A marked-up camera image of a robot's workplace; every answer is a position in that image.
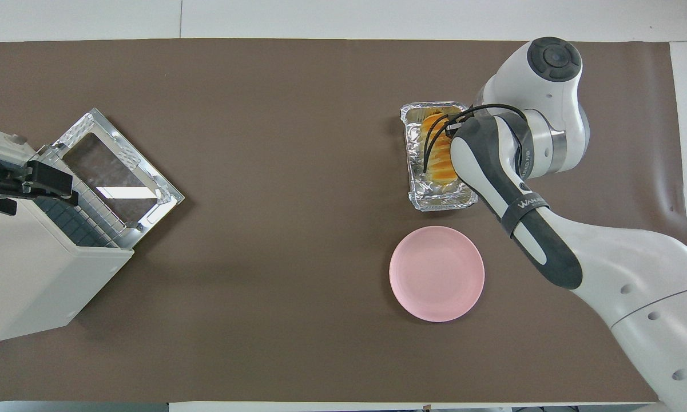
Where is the aluminium foil tray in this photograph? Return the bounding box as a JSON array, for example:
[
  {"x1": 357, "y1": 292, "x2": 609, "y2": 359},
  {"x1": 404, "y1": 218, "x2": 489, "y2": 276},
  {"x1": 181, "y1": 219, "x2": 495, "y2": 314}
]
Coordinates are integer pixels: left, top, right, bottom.
[{"x1": 400, "y1": 101, "x2": 479, "y2": 213}]

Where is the glass oven door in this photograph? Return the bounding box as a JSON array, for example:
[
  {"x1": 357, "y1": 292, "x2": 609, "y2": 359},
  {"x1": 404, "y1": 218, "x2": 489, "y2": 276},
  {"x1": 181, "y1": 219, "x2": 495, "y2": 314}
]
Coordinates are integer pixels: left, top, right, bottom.
[{"x1": 51, "y1": 108, "x2": 185, "y2": 251}]

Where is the golden braided bread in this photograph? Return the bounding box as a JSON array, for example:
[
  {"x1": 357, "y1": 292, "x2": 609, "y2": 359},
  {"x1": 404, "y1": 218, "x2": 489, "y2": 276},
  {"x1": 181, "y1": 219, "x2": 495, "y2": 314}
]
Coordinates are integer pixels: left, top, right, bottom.
[{"x1": 420, "y1": 112, "x2": 457, "y2": 185}]

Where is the pink round plate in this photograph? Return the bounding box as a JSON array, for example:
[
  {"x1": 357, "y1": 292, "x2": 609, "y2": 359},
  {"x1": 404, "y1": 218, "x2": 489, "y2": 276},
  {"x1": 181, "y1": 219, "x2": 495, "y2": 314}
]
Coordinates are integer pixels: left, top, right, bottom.
[{"x1": 389, "y1": 225, "x2": 486, "y2": 323}]

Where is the white toaster oven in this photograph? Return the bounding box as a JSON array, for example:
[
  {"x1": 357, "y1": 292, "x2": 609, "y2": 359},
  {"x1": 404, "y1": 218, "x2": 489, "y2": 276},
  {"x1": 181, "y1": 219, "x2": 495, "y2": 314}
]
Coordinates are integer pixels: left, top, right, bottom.
[{"x1": 0, "y1": 123, "x2": 135, "y2": 343}]

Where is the metal oven wire rack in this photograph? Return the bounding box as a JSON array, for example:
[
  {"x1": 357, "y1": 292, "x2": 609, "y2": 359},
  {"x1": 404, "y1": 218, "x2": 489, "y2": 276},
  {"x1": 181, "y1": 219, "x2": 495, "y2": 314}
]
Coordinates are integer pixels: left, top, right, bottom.
[{"x1": 34, "y1": 166, "x2": 122, "y2": 249}]

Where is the brown paper table mat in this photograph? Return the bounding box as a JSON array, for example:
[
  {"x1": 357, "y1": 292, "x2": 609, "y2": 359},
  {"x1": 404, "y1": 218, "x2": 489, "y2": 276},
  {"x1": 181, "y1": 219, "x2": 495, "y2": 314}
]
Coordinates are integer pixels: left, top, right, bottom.
[{"x1": 0, "y1": 38, "x2": 687, "y2": 403}]

